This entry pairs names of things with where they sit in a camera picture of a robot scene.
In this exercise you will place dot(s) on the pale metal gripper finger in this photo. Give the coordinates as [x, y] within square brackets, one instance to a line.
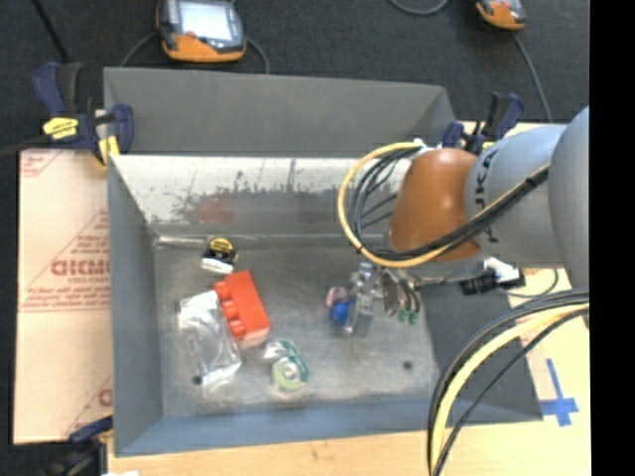
[363, 318]
[365, 278]

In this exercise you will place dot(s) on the blue and pink small toy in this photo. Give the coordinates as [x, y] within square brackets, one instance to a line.
[340, 308]

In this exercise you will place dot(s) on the green tape dispenser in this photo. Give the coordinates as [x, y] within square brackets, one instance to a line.
[289, 370]

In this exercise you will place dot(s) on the red toy building brick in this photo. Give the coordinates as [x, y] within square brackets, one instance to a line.
[245, 308]

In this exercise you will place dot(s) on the yellow and black tape measure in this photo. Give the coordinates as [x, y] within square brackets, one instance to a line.
[218, 255]

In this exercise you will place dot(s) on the clear plastic packet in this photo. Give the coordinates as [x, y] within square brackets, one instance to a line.
[206, 335]

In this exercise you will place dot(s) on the grey metal bin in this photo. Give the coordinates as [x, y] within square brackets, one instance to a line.
[297, 117]

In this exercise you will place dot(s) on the brown cardboard board red print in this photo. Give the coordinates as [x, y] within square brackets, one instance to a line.
[59, 290]

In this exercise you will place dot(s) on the black cylinder on white bracket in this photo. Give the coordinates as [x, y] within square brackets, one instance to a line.
[488, 281]

